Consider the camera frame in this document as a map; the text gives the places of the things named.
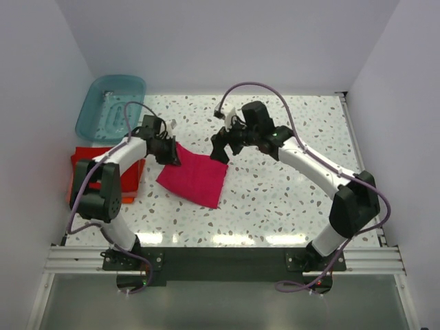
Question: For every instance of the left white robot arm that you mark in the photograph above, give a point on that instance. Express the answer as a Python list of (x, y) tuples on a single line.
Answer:
[(96, 191)]

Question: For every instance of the aluminium frame rail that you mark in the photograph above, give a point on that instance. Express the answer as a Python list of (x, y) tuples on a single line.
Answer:
[(358, 260)]

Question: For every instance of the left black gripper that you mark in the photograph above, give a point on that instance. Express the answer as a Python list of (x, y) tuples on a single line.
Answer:
[(171, 159)]

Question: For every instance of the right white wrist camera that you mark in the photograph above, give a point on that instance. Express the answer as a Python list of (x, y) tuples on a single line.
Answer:
[(228, 115)]

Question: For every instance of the teal plastic bin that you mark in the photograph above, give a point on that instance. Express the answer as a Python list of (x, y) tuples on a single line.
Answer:
[(111, 106)]

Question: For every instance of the magenta t-shirt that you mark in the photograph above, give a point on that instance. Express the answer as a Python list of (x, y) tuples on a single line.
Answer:
[(198, 178)]

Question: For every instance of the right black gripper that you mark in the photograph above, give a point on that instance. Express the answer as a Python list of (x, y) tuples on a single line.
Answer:
[(219, 141)]

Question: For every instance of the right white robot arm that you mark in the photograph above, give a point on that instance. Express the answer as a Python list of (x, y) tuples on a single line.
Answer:
[(353, 196)]

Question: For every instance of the folded red t-shirt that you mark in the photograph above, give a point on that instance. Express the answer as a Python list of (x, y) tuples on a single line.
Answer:
[(82, 152)]

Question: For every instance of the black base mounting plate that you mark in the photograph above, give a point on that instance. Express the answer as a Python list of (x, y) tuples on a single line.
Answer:
[(158, 266)]

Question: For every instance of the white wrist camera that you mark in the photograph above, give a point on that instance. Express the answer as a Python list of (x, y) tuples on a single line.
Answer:
[(170, 126), (228, 115)]

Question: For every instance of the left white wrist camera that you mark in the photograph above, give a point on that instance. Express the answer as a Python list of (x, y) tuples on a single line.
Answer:
[(170, 126)]

